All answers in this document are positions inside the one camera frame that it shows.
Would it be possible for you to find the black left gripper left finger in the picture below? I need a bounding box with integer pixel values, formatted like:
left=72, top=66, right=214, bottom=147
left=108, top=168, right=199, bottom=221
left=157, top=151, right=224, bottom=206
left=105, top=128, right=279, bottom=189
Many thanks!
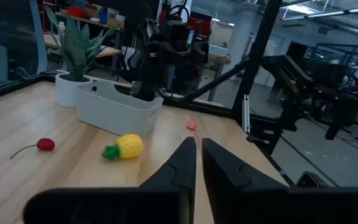
left=22, top=136, right=198, bottom=224

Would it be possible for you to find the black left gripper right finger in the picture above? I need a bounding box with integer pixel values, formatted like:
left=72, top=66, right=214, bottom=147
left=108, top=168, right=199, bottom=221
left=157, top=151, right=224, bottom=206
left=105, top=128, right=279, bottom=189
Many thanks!
left=201, top=138, right=358, bottom=224

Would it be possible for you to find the yellow pineapple toy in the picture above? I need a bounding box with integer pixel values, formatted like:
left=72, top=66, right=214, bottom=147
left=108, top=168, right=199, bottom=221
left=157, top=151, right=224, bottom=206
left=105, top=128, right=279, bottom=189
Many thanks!
left=101, top=133, right=144, bottom=161

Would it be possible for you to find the red cherry toy with stem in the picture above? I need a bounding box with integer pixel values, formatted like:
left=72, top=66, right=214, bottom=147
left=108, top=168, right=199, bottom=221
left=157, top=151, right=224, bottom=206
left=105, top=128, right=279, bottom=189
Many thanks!
left=9, top=138, right=56, bottom=160

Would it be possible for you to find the red tool chest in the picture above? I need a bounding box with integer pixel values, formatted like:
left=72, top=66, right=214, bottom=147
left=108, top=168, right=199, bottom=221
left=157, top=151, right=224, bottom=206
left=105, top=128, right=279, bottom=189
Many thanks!
left=187, top=17, right=213, bottom=37

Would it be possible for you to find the wooden side table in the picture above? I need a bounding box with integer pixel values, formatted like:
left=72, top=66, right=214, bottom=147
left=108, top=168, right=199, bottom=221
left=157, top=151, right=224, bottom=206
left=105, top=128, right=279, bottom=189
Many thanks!
left=208, top=53, right=232, bottom=102

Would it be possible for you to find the brown cardboard box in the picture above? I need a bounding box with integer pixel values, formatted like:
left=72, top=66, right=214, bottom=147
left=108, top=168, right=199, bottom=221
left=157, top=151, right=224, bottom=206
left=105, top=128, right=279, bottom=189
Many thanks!
left=106, top=8, right=127, bottom=29

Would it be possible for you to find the wooden workbench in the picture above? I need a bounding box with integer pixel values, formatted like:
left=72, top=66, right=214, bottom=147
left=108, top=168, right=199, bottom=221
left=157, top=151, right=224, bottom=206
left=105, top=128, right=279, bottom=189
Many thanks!
left=43, top=32, right=122, bottom=60

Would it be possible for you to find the blue container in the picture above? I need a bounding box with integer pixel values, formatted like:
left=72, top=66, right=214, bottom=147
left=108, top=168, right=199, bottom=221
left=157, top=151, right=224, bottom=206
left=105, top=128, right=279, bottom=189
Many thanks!
left=98, top=11, right=109, bottom=26

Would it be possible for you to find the clear container with toys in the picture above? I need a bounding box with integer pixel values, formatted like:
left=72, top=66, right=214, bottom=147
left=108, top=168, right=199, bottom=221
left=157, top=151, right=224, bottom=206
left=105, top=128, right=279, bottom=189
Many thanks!
left=75, top=80, right=165, bottom=138

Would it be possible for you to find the green artificial plant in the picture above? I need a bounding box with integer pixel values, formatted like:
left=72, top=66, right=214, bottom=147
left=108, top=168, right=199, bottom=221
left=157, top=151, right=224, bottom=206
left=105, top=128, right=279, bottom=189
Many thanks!
left=45, top=6, right=119, bottom=82

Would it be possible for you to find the red storage bin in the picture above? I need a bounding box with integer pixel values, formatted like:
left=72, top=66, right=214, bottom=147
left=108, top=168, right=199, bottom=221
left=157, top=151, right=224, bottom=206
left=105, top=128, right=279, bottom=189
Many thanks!
left=68, top=6, right=87, bottom=18

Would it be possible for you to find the white bottle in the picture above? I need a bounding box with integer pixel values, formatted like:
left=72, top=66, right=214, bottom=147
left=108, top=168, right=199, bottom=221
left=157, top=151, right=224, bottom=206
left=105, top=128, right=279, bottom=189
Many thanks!
left=57, top=21, right=67, bottom=45

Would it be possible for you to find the white plant pot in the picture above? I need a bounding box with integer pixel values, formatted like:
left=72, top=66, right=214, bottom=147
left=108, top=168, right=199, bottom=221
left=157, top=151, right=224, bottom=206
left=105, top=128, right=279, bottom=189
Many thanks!
left=54, top=72, right=93, bottom=109

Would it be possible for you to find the blue-grey office chair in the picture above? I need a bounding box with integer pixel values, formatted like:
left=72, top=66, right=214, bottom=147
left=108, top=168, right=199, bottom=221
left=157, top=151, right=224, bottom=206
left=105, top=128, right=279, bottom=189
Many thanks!
left=0, top=0, right=49, bottom=88

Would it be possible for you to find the white ceiling light strip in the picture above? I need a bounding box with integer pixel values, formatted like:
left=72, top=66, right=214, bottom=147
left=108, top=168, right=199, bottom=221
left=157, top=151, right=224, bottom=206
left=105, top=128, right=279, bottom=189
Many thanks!
left=280, top=4, right=358, bottom=22

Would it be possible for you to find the silver metal bracket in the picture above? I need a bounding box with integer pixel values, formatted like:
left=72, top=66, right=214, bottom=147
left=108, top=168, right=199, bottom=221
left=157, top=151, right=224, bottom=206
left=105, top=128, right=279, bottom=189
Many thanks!
left=243, top=93, right=251, bottom=133

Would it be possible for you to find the black aluminium table frame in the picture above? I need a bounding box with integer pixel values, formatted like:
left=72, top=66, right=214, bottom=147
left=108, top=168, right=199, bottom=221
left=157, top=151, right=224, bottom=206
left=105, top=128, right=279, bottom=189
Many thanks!
left=0, top=0, right=295, bottom=188

